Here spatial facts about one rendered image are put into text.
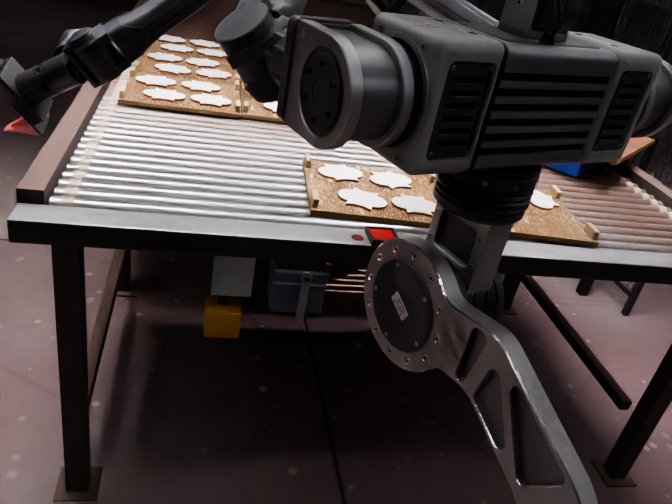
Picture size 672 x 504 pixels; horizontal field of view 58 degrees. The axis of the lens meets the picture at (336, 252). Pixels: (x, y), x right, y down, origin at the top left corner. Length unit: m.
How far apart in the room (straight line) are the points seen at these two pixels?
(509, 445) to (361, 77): 0.47
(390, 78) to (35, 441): 1.83
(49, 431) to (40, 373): 0.29
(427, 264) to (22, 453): 1.63
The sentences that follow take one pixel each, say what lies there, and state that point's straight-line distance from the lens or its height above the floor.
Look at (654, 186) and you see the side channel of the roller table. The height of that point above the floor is 0.95.
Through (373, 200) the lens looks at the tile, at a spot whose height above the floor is 0.94.
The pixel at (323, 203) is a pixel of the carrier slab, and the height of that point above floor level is 0.94.
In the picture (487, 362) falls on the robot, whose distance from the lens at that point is 0.80.
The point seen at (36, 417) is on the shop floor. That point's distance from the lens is 2.31.
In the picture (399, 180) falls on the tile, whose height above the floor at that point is 0.94.
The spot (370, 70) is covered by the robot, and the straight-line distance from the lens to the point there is 0.64.
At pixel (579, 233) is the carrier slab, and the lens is 1.89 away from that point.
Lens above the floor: 1.62
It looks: 29 degrees down
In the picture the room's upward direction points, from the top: 12 degrees clockwise
